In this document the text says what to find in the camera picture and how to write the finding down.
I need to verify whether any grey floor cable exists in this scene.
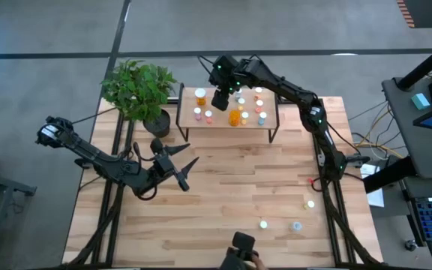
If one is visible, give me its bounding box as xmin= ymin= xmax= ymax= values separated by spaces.
xmin=364 ymin=108 xmax=403 ymax=148

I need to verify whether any yellow floor cable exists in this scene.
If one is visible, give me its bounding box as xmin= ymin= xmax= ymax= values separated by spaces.
xmin=354 ymin=108 xmax=404 ymax=158

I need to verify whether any black desk leg beam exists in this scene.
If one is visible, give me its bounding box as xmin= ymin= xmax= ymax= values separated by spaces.
xmin=361 ymin=155 xmax=418 ymax=194

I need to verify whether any large orange pill bottle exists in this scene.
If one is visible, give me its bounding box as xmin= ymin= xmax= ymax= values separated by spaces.
xmin=228 ymin=109 xmax=242 ymax=128

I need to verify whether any person's hand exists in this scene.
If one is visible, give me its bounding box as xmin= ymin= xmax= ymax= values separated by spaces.
xmin=251 ymin=254 xmax=269 ymax=270

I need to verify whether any black floor cable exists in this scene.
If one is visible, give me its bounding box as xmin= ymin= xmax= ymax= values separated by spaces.
xmin=348 ymin=100 xmax=389 ymax=122

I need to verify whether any small teal box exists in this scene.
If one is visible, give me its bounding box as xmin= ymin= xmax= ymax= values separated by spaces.
xmin=410 ymin=92 xmax=431 ymax=111

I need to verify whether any green plant in black pot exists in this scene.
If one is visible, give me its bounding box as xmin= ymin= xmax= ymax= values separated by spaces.
xmin=100 ymin=58 xmax=179 ymax=139

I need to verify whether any thin black diagonal rod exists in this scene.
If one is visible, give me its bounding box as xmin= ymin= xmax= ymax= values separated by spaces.
xmin=71 ymin=106 xmax=122 ymax=125

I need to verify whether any wooden shelf black metal frame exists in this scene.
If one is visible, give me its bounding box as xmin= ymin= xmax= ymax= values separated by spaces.
xmin=175 ymin=82 xmax=281 ymax=144

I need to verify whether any black leader arm handle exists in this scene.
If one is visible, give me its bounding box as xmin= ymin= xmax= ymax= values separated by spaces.
xmin=218 ymin=231 xmax=260 ymax=270

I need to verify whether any white paper sheet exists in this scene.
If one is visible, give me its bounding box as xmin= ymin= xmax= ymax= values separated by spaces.
xmin=360 ymin=163 xmax=386 ymax=209

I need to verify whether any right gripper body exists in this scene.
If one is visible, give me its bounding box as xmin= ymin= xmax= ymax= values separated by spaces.
xmin=211 ymin=88 xmax=232 ymax=112

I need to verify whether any thick black diagonal pole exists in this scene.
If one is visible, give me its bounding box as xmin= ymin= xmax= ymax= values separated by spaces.
xmin=394 ymin=35 xmax=432 ymax=92

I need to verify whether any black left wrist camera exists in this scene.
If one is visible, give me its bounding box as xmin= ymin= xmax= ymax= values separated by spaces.
xmin=177 ymin=172 xmax=191 ymax=193

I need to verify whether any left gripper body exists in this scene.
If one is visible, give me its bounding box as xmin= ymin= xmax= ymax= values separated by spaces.
xmin=150 ymin=137 xmax=182 ymax=182

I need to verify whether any black mat with striped edge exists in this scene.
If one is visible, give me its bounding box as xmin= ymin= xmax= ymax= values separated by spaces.
xmin=395 ymin=0 xmax=432 ymax=29

